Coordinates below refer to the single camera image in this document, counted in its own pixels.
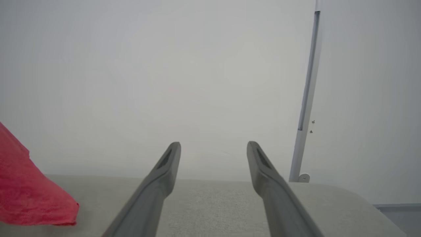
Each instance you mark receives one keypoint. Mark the round white rail bracket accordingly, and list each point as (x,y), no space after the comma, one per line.
(304,178)

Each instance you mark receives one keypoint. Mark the grey metal wall rail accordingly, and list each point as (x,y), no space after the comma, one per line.
(307,95)

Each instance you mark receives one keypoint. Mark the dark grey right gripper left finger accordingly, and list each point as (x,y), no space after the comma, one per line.
(148,200)

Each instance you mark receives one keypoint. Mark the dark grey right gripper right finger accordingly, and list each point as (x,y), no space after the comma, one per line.
(283,204)

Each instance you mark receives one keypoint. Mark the grey baseboard strip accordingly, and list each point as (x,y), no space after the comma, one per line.
(399,207)

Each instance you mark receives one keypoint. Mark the red basketball jersey garment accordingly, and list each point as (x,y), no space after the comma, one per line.
(26,194)

